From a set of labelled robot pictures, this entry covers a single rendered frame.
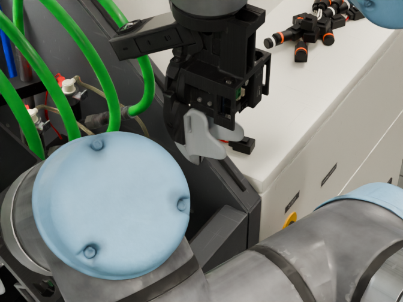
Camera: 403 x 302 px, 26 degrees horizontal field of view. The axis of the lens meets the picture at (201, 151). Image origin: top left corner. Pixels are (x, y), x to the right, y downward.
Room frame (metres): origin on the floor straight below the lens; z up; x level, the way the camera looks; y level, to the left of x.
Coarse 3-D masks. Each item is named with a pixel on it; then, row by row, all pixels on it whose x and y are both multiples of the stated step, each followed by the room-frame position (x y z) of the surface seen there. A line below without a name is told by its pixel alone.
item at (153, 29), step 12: (132, 24) 0.76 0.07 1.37; (144, 24) 0.75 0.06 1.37; (156, 24) 0.73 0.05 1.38; (168, 24) 0.71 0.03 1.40; (120, 36) 0.75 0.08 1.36; (132, 36) 0.73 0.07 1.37; (144, 36) 0.72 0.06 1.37; (156, 36) 0.72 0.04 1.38; (168, 36) 0.71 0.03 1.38; (180, 36) 0.70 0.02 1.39; (192, 36) 0.70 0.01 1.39; (120, 48) 0.74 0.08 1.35; (132, 48) 0.73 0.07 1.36; (144, 48) 0.72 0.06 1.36; (156, 48) 0.72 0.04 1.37; (168, 48) 0.71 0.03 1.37; (120, 60) 0.74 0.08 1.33
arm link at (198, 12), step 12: (180, 0) 0.68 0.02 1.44; (192, 0) 0.67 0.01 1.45; (204, 0) 0.67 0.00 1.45; (216, 0) 0.67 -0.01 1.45; (228, 0) 0.67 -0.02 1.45; (240, 0) 0.68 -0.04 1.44; (192, 12) 0.67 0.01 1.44; (204, 12) 0.67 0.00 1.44; (216, 12) 0.67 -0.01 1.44; (228, 12) 0.67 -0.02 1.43
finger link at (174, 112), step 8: (176, 80) 0.70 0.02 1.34; (168, 96) 0.68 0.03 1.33; (168, 104) 0.68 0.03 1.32; (176, 104) 0.68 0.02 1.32; (184, 104) 0.69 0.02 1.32; (168, 112) 0.68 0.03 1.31; (176, 112) 0.68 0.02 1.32; (184, 112) 0.69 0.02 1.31; (168, 120) 0.68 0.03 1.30; (176, 120) 0.68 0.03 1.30; (168, 128) 0.68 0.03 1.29; (176, 128) 0.69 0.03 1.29; (176, 136) 0.69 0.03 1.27; (184, 136) 0.69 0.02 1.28; (184, 144) 0.69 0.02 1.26
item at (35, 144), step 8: (0, 72) 0.70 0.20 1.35; (0, 80) 0.70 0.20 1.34; (8, 80) 0.70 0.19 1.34; (0, 88) 0.69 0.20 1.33; (8, 88) 0.69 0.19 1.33; (8, 96) 0.69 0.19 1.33; (16, 96) 0.69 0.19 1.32; (8, 104) 0.69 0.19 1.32; (16, 104) 0.69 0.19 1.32; (24, 104) 0.69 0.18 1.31; (16, 112) 0.68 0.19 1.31; (24, 112) 0.69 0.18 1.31; (24, 120) 0.68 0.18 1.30; (32, 120) 0.69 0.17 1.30; (24, 128) 0.68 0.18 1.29; (32, 128) 0.68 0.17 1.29; (32, 136) 0.68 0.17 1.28; (32, 144) 0.68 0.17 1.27; (40, 144) 0.68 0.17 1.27; (40, 152) 0.68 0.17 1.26
